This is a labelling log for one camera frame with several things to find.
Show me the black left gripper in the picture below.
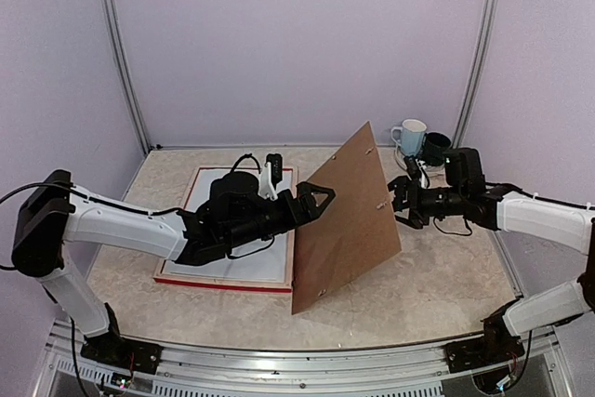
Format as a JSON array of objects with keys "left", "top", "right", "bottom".
[{"left": 225, "top": 181, "right": 336, "bottom": 250}]

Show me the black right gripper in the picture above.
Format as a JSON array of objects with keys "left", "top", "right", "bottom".
[{"left": 371, "top": 175, "right": 467, "bottom": 229}]

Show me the brown frame backing board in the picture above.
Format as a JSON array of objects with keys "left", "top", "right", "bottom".
[{"left": 291, "top": 123, "right": 401, "bottom": 315}]

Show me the red sunset photo white border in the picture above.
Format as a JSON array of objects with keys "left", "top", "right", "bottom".
[{"left": 162, "top": 168, "right": 294, "bottom": 283}]

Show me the red wooden picture frame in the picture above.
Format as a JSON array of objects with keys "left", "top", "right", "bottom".
[{"left": 153, "top": 165, "right": 299, "bottom": 295}]

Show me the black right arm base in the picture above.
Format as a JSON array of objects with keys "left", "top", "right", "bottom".
[{"left": 444, "top": 314, "right": 525, "bottom": 374}]

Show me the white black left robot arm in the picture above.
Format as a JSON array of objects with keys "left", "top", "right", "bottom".
[{"left": 11, "top": 169, "right": 336, "bottom": 364}]

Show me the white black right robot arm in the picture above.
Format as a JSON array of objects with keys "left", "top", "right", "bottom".
[{"left": 388, "top": 147, "right": 594, "bottom": 364}]

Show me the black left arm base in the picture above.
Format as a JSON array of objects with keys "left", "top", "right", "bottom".
[{"left": 81, "top": 303, "right": 164, "bottom": 375}]

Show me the white plate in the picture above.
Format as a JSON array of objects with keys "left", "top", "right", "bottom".
[{"left": 394, "top": 148, "right": 445, "bottom": 179}]

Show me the dark green mug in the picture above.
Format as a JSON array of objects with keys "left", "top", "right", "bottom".
[{"left": 421, "top": 132, "right": 452, "bottom": 166}]

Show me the light blue mug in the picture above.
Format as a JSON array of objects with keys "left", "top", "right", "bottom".
[{"left": 390, "top": 119, "right": 428, "bottom": 156}]

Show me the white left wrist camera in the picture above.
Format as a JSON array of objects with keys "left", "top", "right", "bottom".
[{"left": 258, "top": 153, "right": 283, "bottom": 201}]

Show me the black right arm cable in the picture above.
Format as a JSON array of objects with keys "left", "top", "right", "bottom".
[{"left": 417, "top": 182, "right": 595, "bottom": 238}]

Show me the right aluminium corner post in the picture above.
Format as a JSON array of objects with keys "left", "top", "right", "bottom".
[{"left": 453, "top": 0, "right": 498, "bottom": 147}]

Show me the aluminium corner post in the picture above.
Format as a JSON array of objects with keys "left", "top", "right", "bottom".
[
  {"left": 453, "top": 0, "right": 498, "bottom": 147},
  {"left": 100, "top": 0, "right": 152, "bottom": 155}
]

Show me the aluminium front rail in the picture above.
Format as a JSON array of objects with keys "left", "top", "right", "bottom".
[{"left": 34, "top": 320, "right": 573, "bottom": 397}]

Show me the left aluminium corner post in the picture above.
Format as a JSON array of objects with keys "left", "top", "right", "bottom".
[{"left": 100, "top": 0, "right": 152, "bottom": 155}]

